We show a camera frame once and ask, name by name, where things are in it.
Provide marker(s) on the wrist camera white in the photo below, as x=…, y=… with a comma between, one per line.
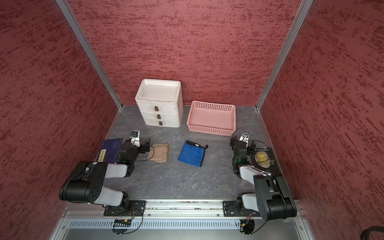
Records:
x=244, y=136
x=135, y=138

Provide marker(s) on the left corner aluminium post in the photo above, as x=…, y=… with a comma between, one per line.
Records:
x=79, y=33

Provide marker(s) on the black book gold cover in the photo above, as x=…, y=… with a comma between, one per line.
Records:
x=264, y=159

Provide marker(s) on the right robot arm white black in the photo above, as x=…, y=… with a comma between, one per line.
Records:
x=272, y=198

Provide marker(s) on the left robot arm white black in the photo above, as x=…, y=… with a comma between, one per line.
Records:
x=85, y=184

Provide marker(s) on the purple book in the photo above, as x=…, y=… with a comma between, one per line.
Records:
x=109, y=151

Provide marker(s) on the right corner aluminium post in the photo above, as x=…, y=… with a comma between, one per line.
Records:
x=293, y=31

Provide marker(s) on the corner aluminium post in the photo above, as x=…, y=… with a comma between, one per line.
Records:
x=79, y=33
x=293, y=31

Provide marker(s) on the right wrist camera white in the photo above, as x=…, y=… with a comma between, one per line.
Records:
x=244, y=136

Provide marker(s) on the pink perforated plastic basket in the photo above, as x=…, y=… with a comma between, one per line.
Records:
x=212, y=118

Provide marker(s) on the beige striped square dishcloth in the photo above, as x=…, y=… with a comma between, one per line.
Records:
x=159, y=152

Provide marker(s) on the white three-drawer storage unit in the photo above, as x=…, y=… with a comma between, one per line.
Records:
x=160, y=102

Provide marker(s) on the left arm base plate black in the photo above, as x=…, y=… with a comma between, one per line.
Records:
x=131, y=209

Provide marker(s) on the aluminium front rail frame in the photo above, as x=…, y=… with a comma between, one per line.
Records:
x=156, y=214

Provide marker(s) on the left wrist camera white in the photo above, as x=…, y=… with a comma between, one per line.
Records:
x=135, y=138

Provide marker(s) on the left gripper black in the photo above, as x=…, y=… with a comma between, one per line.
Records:
x=143, y=149

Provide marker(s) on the blue grey microfibre cloth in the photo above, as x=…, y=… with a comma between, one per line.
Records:
x=192, y=153

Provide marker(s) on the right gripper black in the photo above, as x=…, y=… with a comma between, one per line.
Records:
x=232, y=143

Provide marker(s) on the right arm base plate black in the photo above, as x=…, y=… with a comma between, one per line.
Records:
x=231, y=209

